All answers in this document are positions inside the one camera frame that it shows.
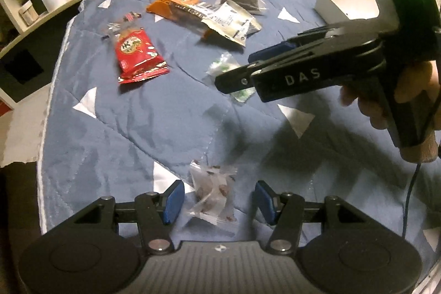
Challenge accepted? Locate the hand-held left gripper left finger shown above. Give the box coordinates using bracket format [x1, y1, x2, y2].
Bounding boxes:
[71, 180, 185, 255]

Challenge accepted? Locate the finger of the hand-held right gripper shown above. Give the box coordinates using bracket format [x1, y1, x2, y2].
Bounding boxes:
[248, 23, 377, 63]
[214, 38, 366, 95]

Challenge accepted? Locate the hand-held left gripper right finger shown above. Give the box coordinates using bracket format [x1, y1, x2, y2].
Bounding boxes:
[254, 180, 371, 255]

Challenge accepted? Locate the green candy clear packet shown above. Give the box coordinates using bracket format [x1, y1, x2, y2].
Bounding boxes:
[202, 52, 257, 105]

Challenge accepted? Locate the brown nut clear packet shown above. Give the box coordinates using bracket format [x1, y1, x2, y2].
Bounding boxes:
[185, 159, 238, 228]

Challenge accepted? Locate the white black-print snack packet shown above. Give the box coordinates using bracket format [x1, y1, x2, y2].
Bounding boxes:
[201, 1, 263, 47]

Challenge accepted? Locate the white box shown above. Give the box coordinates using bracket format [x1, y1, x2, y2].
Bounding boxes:
[313, 0, 380, 27]

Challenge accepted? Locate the orange snack bar packet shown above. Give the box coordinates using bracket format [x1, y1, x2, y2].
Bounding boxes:
[146, 0, 221, 40]

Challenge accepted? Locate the red snack packet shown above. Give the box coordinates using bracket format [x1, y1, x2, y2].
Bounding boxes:
[105, 12, 171, 85]

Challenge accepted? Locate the person's right hand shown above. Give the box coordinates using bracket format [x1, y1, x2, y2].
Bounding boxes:
[339, 61, 441, 163]

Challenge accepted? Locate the blue quilted blanket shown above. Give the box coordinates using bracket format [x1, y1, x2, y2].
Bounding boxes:
[36, 0, 441, 294]

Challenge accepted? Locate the beige foam floor mat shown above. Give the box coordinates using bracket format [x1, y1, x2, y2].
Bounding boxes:
[0, 101, 52, 168]

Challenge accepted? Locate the black storage cube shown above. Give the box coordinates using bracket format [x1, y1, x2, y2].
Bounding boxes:
[0, 46, 45, 95]

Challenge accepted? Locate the small lidded jar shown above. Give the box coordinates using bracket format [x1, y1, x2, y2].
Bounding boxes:
[19, 1, 38, 26]

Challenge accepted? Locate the black cable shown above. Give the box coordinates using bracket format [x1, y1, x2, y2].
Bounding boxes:
[400, 160, 422, 239]

